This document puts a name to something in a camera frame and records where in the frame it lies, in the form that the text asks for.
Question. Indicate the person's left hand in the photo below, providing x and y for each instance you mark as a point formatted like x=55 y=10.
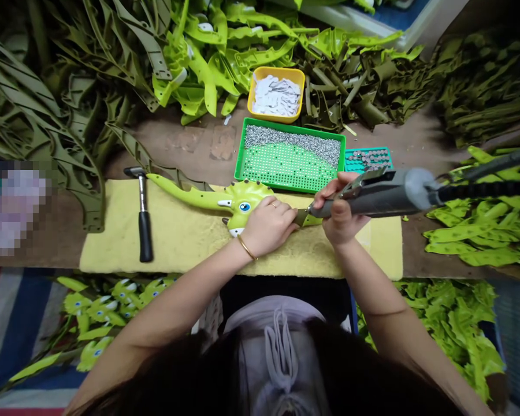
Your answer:
x=266 y=227

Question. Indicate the person's right hand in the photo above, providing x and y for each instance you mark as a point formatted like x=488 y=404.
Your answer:
x=344 y=227

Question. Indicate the green dinosaur toy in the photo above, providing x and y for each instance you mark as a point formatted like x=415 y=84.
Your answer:
x=242 y=196

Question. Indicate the grey electric screwdriver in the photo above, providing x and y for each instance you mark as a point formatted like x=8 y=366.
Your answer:
x=394 y=195

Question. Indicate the green perforated screw tray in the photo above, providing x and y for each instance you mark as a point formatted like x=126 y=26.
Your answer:
x=281 y=173

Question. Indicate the small teal tray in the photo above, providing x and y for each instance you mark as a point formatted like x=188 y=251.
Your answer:
x=354 y=162

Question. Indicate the pile of grey washers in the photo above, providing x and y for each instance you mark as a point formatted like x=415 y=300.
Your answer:
x=370 y=158

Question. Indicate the yellow foam mat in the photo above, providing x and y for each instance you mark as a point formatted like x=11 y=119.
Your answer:
x=186 y=247

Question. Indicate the pile of silver screws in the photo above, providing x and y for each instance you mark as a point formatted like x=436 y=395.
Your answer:
x=294 y=142

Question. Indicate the person's body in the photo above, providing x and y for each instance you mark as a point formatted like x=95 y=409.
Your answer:
x=277 y=346

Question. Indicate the pile of white plastic pieces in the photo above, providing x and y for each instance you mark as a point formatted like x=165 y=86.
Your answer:
x=277 y=95

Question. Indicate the pile of olive curved parts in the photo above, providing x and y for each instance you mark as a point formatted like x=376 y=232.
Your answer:
x=364 y=91

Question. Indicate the pile of lime leaf parts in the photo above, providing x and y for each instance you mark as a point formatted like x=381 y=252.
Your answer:
x=485 y=234

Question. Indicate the yellow plastic box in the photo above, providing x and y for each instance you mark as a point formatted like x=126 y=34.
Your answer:
x=255 y=86

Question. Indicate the pile of finished dinosaur toys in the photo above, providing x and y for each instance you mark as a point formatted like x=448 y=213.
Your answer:
x=108 y=307

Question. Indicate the heap of lime shell parts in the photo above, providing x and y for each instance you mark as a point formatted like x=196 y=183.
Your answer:
x=225 y=47

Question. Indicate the heap of dark olive parts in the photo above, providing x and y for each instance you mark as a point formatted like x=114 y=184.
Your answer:
x=489 y=86

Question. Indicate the blue plastic crate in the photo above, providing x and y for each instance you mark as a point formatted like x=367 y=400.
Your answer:
x=518 y=338

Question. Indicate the white and blue crate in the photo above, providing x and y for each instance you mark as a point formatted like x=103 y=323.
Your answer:
x=398 y=17

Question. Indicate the pile of olive frond parts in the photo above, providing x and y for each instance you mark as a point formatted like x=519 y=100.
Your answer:
x=60 y=99

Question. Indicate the striped woven bag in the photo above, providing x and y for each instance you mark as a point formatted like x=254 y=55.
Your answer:
x=17 y=312

